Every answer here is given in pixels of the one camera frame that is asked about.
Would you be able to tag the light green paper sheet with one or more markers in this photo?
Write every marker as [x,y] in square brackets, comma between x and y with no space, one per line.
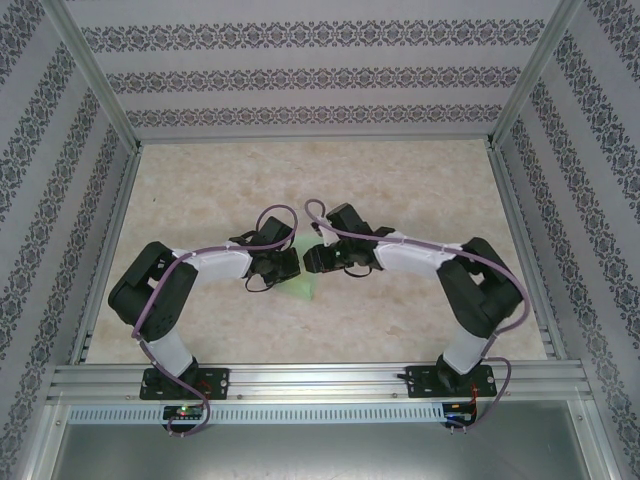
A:
[300,290]

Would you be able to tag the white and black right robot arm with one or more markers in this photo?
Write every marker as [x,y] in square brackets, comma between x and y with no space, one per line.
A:
[410,257]

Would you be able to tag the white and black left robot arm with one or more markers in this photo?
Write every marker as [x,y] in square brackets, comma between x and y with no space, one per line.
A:
[220,267]

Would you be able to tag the small circuit board green light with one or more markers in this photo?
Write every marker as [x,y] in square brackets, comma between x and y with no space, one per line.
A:
[182,413]

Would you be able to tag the small circuit board with pins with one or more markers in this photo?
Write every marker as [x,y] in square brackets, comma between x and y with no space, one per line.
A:
[457,415]

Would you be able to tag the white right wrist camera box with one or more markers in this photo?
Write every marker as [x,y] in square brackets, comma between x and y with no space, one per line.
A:
[326,234]

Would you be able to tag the long aluminium mounting rail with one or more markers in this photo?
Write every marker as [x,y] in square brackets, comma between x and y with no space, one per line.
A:
[320,380]

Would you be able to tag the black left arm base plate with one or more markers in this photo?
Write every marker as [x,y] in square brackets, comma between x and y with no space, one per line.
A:
[220,382]

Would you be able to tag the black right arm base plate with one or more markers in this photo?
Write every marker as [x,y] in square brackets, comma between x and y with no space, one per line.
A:
[420,382]

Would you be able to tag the aluminium table side rail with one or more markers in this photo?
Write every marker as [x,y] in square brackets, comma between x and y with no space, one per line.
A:
[109,250]
[517,225]

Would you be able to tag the aluminium frame post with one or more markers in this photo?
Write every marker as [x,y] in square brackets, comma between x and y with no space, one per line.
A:
[531,75]
[92,75]

